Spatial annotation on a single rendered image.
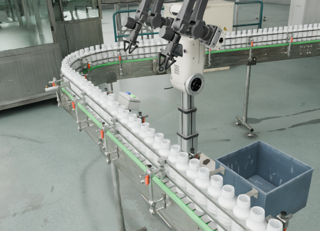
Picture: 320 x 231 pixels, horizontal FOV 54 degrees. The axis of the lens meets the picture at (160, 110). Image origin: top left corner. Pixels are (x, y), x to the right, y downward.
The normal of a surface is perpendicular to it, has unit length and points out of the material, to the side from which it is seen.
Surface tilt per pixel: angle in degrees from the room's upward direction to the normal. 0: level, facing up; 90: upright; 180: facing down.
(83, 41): 90
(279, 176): 90
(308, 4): 90
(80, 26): 90
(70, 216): 0
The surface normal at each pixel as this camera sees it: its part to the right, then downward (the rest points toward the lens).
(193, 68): 0.53, 0.50
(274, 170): -0.85, 0.26
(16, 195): -0.04, -0.91
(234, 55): 0.24, 0.40
